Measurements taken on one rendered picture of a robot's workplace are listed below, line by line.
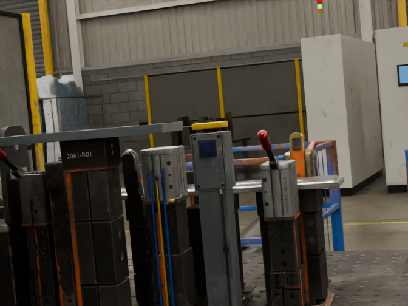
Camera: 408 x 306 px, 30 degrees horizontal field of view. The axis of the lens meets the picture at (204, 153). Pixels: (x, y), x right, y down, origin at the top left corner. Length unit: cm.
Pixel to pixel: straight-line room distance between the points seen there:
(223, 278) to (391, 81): 809
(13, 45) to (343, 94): 511
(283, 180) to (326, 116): 799
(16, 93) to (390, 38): 537
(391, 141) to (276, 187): 793
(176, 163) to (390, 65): 792
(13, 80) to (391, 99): 537
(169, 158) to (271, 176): 23
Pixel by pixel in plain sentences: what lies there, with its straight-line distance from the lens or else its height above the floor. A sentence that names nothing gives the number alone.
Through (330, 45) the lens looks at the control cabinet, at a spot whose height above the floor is 187.
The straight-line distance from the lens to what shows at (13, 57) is 544.
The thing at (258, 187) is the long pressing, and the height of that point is 100.
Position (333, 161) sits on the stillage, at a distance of 467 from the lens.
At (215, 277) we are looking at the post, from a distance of 152.
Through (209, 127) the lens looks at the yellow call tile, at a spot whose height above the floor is 115.
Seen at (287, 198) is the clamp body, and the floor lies 98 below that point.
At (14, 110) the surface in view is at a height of 131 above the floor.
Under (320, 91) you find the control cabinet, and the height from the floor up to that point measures 132.
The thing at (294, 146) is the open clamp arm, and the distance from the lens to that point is 195.
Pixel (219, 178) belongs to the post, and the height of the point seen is 105.
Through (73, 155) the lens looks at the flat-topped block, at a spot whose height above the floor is 112.
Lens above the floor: 118
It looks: 3 degrees down
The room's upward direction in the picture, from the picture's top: 5 degrees counter-clockwise
